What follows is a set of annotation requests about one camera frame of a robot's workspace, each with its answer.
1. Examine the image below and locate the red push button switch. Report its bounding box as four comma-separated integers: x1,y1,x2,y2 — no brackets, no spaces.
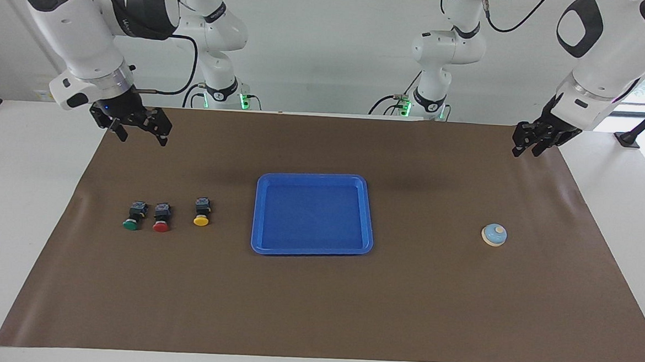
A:
152,203,172,234

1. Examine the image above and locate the black right base cable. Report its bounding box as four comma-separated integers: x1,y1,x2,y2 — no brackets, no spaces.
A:
182,82,209,109

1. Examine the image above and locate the blue plastic tray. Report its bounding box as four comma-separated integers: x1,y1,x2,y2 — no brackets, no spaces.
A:
250,169,378,260

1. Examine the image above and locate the black base cable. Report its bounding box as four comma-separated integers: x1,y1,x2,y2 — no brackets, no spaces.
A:
182,82,209,109
368,68,424,119

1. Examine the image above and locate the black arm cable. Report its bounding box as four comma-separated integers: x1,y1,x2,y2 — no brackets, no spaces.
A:
479,0,551,35
134,31,200,96

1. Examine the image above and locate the yellow push button switch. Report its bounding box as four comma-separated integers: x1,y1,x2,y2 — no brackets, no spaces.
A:
192,197,213,228

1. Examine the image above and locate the brown table mat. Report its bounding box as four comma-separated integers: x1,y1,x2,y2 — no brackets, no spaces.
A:
0,98,645,362

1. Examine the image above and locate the green push button switch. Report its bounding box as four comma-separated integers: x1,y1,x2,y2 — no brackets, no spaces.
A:
122,200,149,232

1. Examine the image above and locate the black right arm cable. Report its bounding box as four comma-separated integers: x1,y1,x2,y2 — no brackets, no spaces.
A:
134,31,200,96

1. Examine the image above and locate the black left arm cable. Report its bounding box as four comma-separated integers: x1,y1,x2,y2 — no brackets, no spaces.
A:
479,0,551,35

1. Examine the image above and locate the black left base cable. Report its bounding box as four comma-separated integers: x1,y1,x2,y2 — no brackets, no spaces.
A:
368,68,424,119

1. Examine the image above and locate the light blue desk bell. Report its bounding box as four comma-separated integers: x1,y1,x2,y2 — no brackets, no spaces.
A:
480,223,508,248

